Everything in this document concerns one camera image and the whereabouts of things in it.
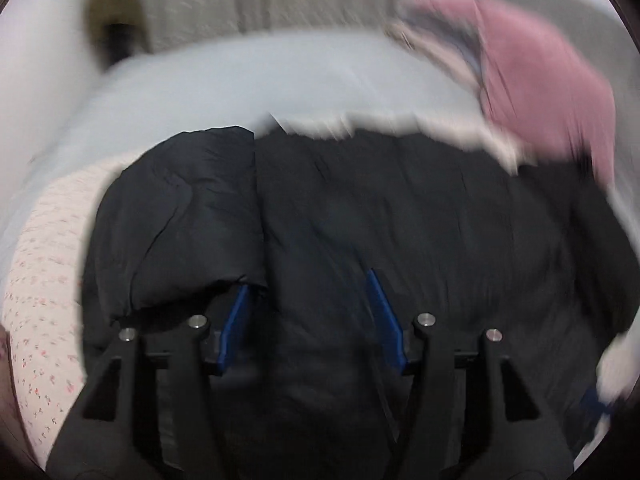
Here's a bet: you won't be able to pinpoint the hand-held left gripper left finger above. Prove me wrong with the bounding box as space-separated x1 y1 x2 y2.
47 285 251 480

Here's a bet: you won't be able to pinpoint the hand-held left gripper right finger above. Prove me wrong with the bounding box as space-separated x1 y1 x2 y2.
366 269 576 480

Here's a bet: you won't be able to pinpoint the black puffer jacket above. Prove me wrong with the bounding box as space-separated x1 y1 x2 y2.
82 125 640 480

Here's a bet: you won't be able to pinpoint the cherry print bed sheet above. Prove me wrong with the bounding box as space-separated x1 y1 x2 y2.
2 110 531 466

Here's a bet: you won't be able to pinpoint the grey-blue bed blanket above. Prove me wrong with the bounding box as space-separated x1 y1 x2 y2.
0 30 496 271

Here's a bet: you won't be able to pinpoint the pink velvet pillow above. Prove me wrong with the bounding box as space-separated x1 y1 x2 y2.
475 0 618 181

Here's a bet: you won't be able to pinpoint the stack of folded blankets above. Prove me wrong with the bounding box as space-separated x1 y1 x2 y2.
385 0 493 96

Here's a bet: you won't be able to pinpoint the dark hanging trousers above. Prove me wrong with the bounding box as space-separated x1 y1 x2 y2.
104 22 135 58

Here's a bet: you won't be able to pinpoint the grey quilted pillow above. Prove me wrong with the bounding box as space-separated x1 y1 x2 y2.
475 0 636 61

